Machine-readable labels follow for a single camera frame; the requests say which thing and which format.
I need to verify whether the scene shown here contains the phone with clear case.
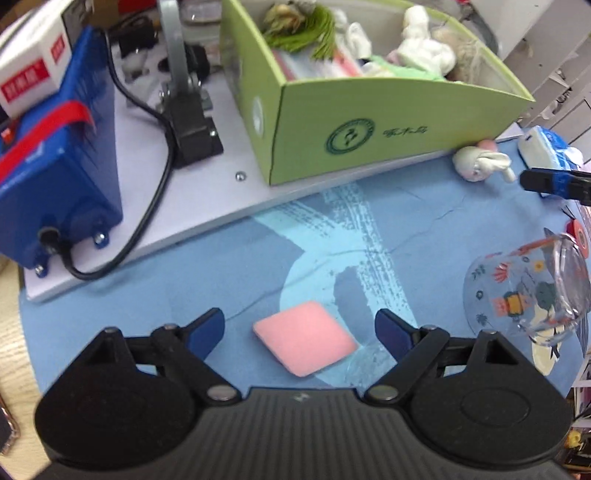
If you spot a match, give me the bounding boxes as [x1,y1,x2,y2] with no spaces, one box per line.
[0,392,21,457]

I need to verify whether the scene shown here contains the white sock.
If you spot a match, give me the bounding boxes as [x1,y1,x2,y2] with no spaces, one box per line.
[332,9,372,58]

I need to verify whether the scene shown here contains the pink square sponge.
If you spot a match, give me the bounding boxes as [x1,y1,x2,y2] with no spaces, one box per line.
[252,301,360,378]

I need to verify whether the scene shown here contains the white box with red labels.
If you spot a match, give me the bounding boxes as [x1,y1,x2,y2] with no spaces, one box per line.
[0,0,75,118]

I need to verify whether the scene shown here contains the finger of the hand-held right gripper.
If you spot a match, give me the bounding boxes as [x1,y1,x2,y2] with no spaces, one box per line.
[519,168,591,206]

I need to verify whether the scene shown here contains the green cardboard box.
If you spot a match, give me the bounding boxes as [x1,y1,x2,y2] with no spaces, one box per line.
[219,0,536,186]

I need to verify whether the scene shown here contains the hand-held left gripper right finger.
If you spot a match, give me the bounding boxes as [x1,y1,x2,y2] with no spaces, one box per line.
[363,308,505,407]

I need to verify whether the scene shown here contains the red round object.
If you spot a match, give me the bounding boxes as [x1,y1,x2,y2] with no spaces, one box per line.
[566,217,591,259]

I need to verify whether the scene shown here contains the white base board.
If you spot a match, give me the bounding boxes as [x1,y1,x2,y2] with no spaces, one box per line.
[23,69,527,303]

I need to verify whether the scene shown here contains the blue white tissue pack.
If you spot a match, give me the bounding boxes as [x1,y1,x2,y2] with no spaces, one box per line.
[517,127,585,197]

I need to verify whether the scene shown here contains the white bunny plush toy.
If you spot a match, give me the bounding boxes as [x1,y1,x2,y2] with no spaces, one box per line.
[451,141,517,183]

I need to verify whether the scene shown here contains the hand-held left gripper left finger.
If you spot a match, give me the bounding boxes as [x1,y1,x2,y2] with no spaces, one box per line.
[99,308,242,407]

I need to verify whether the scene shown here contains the green fringe bundle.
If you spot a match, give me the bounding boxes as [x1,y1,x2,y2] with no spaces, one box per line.
[265,7,338,61]

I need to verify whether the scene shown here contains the blue mat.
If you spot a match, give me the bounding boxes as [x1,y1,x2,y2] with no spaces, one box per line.
[18,138,591,407]

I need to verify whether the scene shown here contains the clear zip bag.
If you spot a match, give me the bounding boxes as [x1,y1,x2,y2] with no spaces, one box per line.
[272,46,365,84]

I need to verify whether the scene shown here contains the cream knitted pouch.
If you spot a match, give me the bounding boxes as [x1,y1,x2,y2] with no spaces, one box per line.
[431,23,490,84]

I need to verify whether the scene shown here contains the blue machine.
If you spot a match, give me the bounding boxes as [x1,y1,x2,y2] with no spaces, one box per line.
[0,25,124,271]

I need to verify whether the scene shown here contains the light green towel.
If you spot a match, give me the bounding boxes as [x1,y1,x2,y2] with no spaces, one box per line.
[365,54,446,83]

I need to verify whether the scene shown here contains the black cable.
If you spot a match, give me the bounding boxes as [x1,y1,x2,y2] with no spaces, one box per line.
[39,30,176,281]

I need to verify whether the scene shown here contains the clear glass cup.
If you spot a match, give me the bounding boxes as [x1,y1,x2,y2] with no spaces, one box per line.
[463,233,591,347]

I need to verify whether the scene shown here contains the olive brown fabric bundle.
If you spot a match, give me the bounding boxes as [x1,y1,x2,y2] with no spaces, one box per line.
[263,2,308,35]

